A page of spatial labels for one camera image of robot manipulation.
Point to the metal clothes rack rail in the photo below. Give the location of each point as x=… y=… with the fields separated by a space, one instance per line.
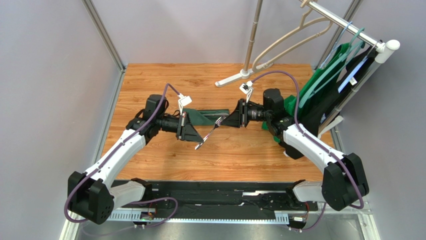
x=384 y=49

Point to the silver fork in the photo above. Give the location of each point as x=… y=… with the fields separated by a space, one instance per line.
x=216 y=125

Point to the bright green t-shirt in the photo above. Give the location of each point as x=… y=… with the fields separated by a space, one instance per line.
x=321 y=91

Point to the black garment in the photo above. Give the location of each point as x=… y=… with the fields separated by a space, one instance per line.
x=356 y=68

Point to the blue clothes hanger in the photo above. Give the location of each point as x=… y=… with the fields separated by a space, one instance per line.
x=335 y=46

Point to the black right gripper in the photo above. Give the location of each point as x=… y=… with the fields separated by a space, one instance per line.
x=244 y=113

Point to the teal clothes hanger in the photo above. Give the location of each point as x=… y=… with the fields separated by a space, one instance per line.
x=331 y=69

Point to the metal rack upright pole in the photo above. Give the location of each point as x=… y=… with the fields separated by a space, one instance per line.
x=252 y=36

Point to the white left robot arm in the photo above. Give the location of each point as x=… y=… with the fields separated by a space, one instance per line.
x=91 y=193

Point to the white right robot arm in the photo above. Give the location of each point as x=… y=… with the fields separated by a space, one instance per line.
x=344 y=180

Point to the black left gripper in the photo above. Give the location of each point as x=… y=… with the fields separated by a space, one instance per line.
x=187 y=132

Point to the beige clothes hanger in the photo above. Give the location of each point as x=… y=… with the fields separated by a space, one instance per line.
x=307 y=29

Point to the dark green cloth napkin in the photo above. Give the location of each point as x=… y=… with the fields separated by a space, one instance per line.
x=205 y=117

